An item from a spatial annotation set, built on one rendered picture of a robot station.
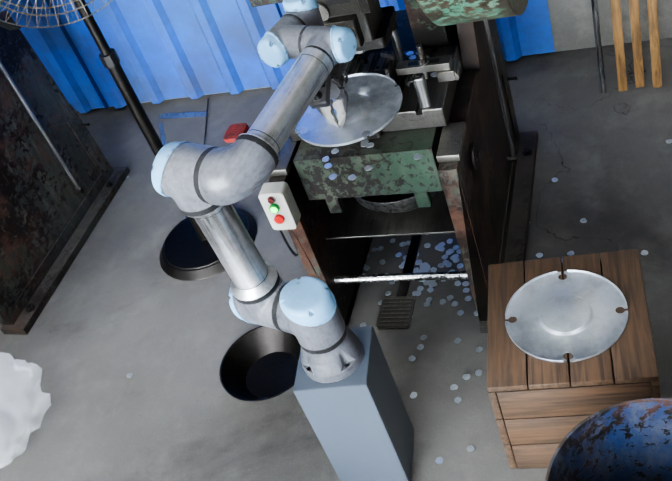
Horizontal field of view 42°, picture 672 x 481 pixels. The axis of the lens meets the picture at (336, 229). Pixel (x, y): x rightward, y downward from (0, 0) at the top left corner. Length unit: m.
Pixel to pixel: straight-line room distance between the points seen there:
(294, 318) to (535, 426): 0.66
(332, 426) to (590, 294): 0.71
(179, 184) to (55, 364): 1.58
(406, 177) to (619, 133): 1.11
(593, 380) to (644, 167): 1.19
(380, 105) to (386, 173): 0.21
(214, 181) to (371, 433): 0.81
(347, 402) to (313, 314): 0.27
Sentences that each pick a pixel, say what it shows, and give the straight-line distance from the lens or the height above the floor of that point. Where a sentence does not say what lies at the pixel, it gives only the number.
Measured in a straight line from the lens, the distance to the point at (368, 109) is 2.25.
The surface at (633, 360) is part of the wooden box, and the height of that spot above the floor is 0.35.
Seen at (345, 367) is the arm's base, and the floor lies 0.48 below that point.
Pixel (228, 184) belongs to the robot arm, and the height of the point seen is 1.05.
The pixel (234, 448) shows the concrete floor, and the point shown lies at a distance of 2.67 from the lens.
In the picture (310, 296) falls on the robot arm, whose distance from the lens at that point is 1.97.
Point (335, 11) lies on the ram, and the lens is 2.30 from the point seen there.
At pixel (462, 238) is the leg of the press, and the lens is 2.41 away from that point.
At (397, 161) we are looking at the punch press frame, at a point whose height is 0.61.
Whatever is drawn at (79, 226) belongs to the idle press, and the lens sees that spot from 3.75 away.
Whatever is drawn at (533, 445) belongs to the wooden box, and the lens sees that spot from 2.29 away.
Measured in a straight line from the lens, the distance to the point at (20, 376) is 3.07.
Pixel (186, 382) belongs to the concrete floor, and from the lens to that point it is 2.91.
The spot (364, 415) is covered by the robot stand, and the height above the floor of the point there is 0.33.
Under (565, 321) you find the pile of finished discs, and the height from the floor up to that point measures 0.36.
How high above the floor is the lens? 2.01
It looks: 39 degrees down
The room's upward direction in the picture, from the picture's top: 22 degrees counter-clockwise
